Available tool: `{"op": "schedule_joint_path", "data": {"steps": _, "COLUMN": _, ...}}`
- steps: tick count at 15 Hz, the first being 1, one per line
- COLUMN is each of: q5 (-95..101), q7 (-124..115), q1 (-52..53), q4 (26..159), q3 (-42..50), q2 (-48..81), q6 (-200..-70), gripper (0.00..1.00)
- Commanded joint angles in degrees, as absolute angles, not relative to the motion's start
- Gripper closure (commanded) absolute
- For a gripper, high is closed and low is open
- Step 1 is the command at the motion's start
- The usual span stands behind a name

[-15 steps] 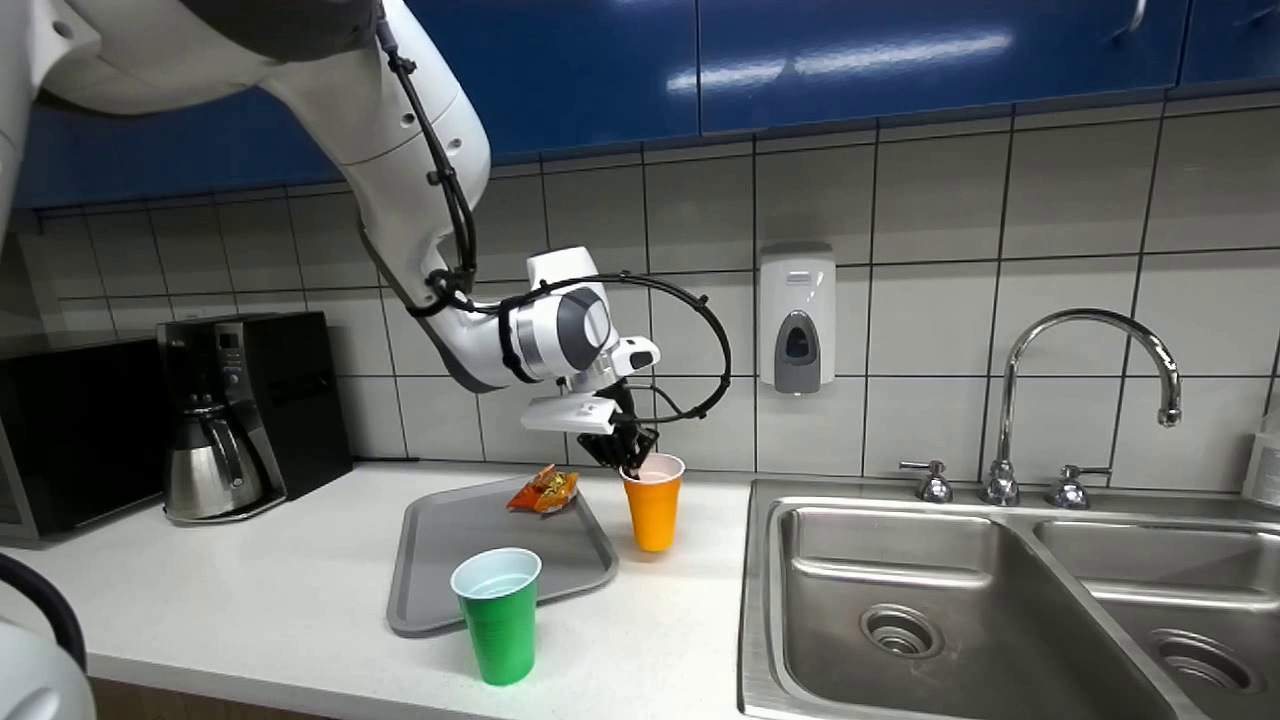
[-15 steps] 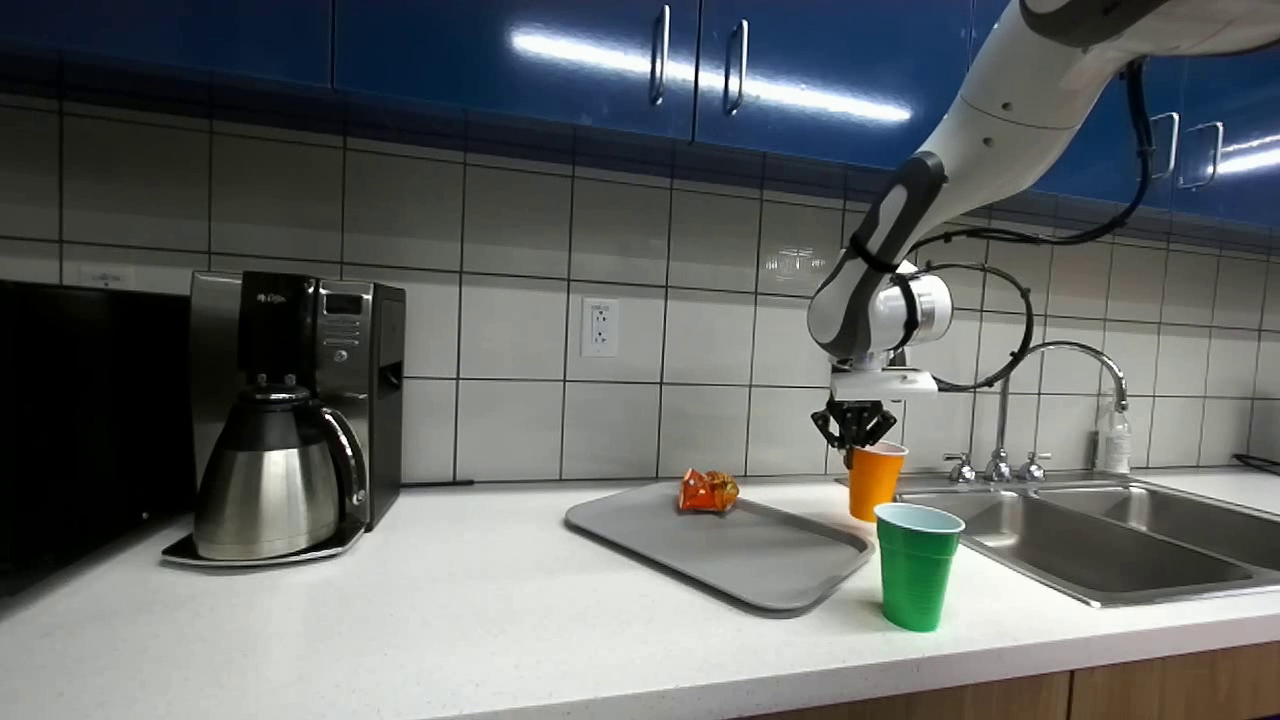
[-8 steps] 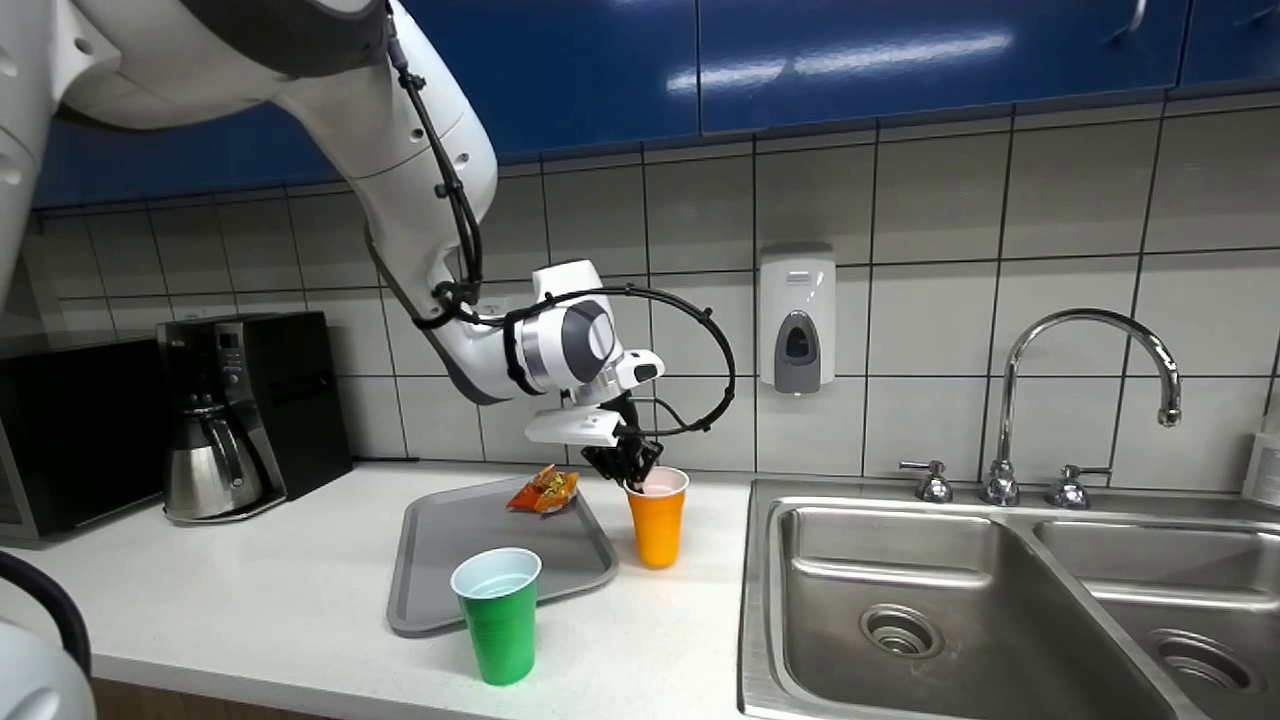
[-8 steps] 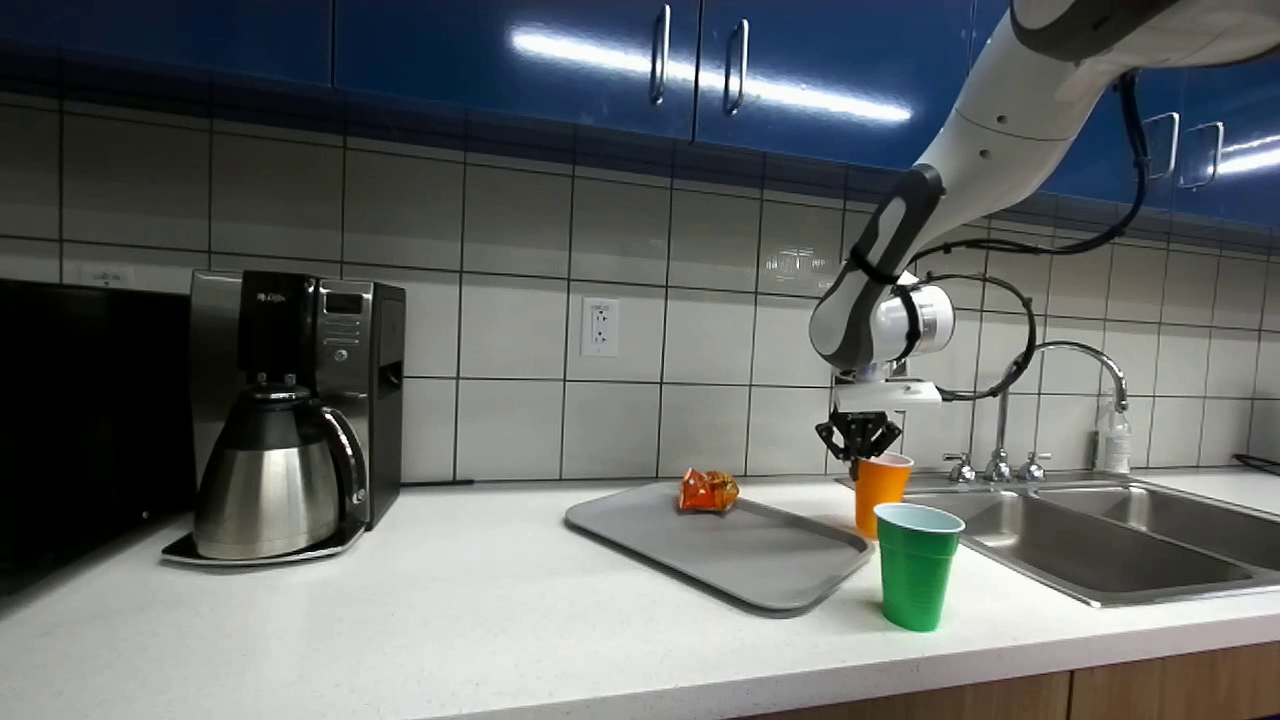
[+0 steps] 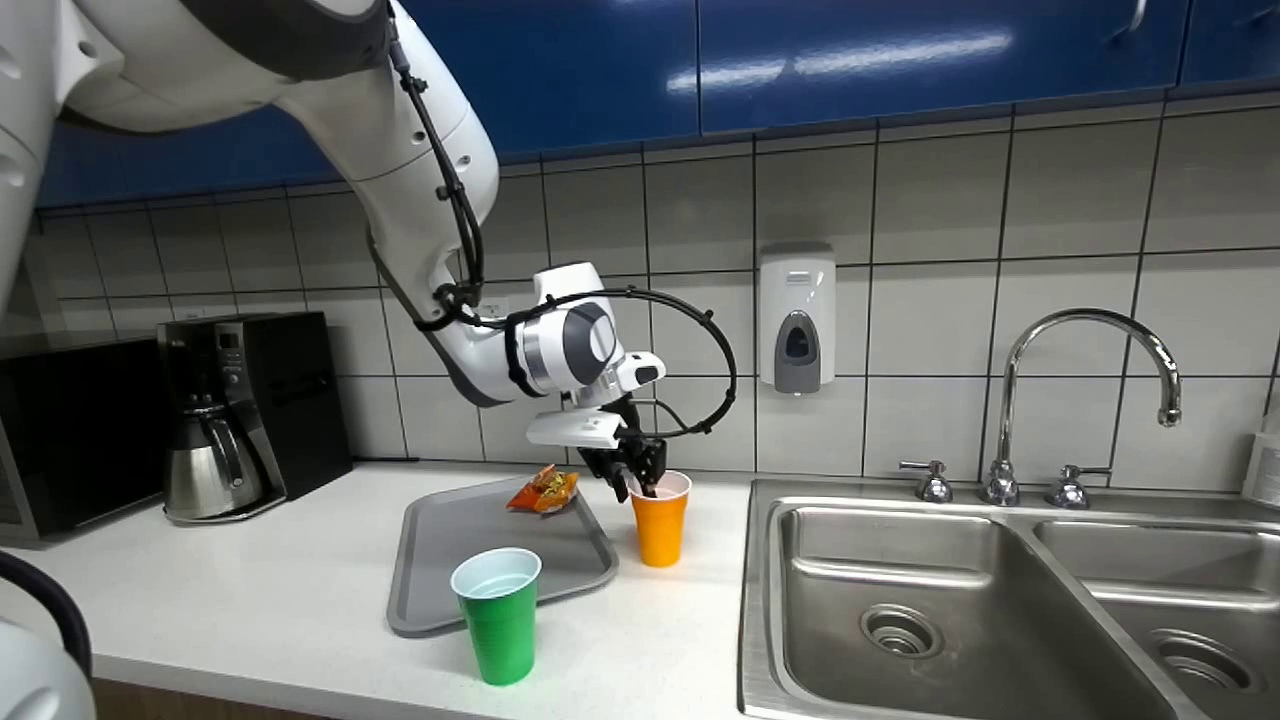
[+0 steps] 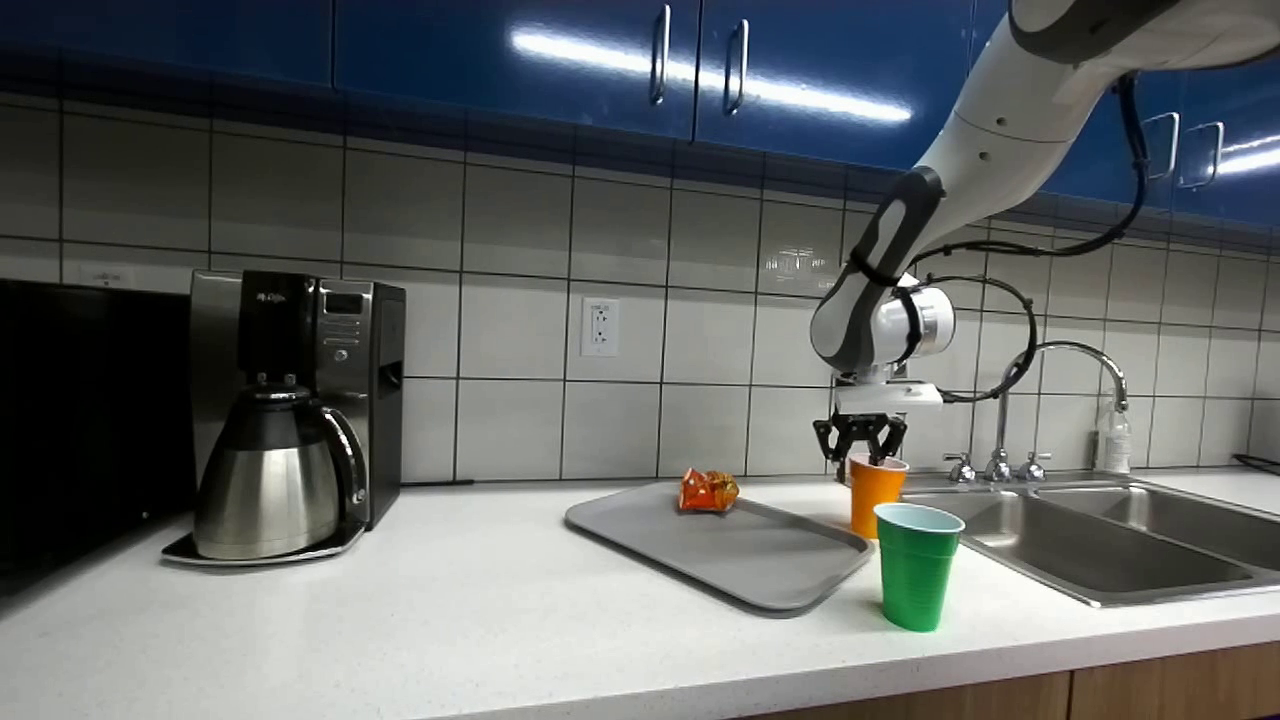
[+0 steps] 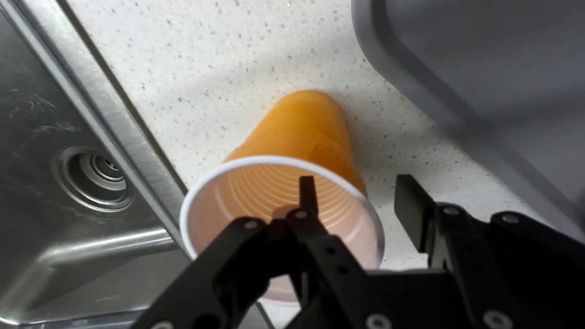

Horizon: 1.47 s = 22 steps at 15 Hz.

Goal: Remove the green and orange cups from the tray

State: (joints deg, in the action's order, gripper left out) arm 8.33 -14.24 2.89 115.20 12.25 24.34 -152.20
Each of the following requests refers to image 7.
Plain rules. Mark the orange plastic cup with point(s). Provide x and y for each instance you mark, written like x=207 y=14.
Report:
x=304 y=134

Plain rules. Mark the grey plastic tray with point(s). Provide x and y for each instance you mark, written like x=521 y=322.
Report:
x=500 y=67

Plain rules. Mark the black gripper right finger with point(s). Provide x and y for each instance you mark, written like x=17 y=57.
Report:
x=505 y=262

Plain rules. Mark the stainless steel sink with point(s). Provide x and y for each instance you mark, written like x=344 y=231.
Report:
x=55 y=184

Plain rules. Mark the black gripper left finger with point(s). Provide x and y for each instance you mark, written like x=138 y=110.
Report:
x=244 y=268

